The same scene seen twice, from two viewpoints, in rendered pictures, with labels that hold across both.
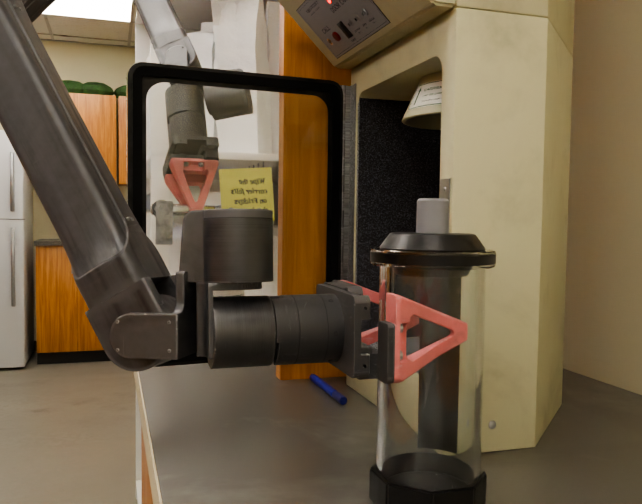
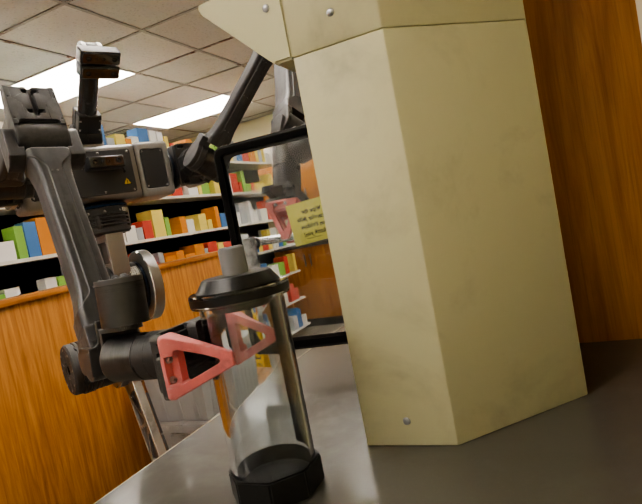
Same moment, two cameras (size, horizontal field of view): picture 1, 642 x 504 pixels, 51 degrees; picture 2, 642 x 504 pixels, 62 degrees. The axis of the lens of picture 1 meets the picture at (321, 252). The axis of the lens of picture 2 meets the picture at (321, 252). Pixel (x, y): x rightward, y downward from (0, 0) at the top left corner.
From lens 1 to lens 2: 0.60 m
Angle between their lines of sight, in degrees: 42
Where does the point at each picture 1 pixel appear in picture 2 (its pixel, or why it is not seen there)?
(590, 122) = not seen: outside the picture
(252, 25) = not seen: hidden behind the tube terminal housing
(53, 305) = not seen: hidden behind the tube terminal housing
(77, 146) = (67, 248)
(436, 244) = (203, 290)
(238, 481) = (213, 448)
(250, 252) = (108, 308)
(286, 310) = (137, 344)
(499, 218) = (373, 233)
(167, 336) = (88, 363)
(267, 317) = (126, 350)
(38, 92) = (53, 220)
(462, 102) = (315, 138)
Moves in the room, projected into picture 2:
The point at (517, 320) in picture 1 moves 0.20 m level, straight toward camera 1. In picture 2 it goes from (412, 325) to (255, 381)
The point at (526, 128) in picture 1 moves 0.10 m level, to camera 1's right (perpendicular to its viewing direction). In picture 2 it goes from (382, 142) to (465, 118)
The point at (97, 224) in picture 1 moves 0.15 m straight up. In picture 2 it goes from (75, 293) to (50, 183)
